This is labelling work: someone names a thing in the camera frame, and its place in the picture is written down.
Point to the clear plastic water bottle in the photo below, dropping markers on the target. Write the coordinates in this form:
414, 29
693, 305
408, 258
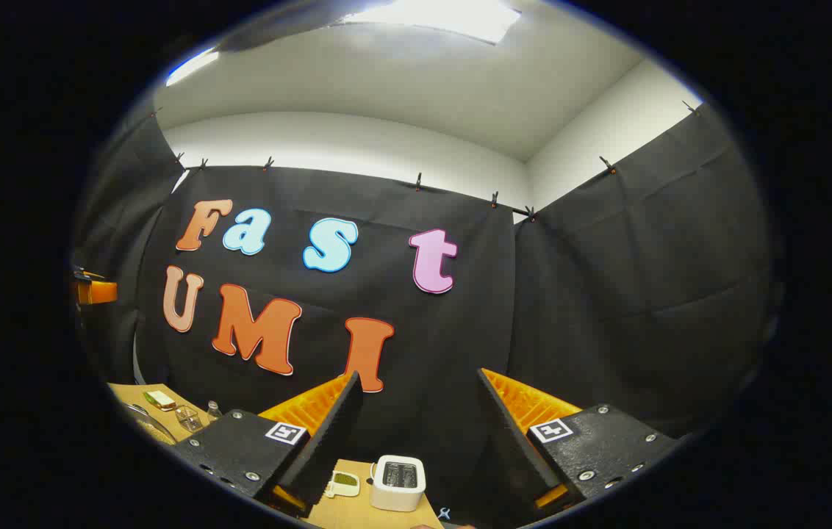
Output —
214, 411

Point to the white toaster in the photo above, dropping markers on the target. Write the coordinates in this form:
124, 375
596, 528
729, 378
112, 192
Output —
397, 483

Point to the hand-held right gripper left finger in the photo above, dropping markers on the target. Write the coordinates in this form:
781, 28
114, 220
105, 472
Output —
328, 441

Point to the small ceiling light panel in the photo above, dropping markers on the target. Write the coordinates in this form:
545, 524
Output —
192, 66

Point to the large ceiling light panel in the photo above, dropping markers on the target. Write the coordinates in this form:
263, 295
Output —
438, 16

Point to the row of black cloth clips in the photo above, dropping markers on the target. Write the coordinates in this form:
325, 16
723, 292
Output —
419, 181

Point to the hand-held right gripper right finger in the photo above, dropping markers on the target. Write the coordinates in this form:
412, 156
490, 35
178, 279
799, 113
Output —
515, 448

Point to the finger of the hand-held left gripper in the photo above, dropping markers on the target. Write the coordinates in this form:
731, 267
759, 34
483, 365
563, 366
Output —
96, 292

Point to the white divided dish with beans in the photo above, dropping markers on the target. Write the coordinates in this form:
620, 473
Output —
343, 483

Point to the sandwich on white plate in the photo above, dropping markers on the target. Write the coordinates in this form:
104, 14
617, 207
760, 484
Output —
159, 400

